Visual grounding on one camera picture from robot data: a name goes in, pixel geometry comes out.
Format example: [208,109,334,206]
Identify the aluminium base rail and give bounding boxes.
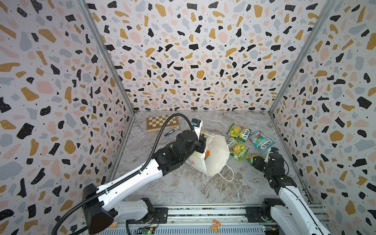
[80,204,335,235]

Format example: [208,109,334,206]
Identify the orange clips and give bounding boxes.
[210,219,222,234]

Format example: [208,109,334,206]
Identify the circuit board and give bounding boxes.
[136,226,156,235]
[263,225,280,235]

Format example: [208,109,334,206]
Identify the white paper bag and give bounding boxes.
[186,131,235,182]

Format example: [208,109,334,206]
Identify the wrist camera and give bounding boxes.
[264,147,279,163]
[192,118,202,138]

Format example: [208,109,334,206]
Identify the wooden chessboard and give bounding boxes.
[146,115,179,132]

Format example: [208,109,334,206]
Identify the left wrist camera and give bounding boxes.
[192,118,202,138]

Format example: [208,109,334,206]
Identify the blue marker pen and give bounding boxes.
[164,126,180,137]

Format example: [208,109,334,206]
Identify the orange snack packet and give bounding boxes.
[204,151,210,159]

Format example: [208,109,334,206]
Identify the right circuit board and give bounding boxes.
[263,225,280,235]

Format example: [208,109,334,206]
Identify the green teal snack packet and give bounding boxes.
[249,131,274,153]

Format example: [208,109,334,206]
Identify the yellow green snack packet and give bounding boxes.
[227,123,251,142]
[245,153,265,165]
[226,138,249,161]

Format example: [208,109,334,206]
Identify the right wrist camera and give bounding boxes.
[264,147,279,163]

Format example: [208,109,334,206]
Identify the black corrugated cable conduit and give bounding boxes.
[51,113,196,235]

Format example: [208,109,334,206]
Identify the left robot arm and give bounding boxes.
[82,130,206,235]

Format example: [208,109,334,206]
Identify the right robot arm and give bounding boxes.
[249,147,331,235]

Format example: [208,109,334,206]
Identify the left circuit board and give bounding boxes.
[136,226,156,235]

